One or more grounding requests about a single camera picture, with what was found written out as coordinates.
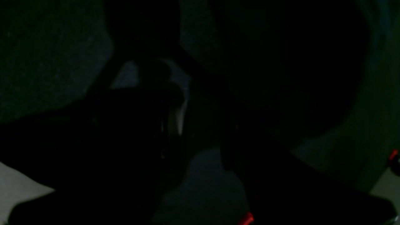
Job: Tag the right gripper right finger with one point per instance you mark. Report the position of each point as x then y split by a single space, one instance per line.
239 125

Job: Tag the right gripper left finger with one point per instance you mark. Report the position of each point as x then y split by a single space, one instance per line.
160 121

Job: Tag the black table cloth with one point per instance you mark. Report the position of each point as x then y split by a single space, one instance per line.
324 72

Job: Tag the orange clamp far right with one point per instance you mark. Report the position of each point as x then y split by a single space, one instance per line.
394 162

